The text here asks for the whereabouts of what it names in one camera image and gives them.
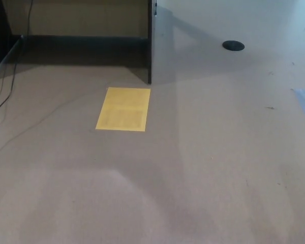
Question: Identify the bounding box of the black round floor cover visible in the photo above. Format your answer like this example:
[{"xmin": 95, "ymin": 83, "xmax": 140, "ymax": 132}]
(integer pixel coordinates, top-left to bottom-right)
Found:
[{"xmin": 222, "ymin": 40, "xmax": 245, "ymax": 51}]

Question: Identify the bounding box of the black power cable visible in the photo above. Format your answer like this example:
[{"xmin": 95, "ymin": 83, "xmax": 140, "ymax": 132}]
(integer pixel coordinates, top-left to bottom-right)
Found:
[{"xmin": 0, "ymin": 0, "xmax": 34, "ymax": 119}]

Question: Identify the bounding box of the thin grey floor cable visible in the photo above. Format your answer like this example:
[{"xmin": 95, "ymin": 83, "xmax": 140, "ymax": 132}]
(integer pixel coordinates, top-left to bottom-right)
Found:
[{"xmin": 0, "ymin": 88, "xmax": 109, "ymax": 161}]

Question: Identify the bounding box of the yellow paper sheet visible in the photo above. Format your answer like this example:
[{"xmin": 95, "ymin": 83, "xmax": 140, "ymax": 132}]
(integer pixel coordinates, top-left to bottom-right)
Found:
[{"xmin": 95, "ymin": 86, "xmax": 151, "ymax": 132}]

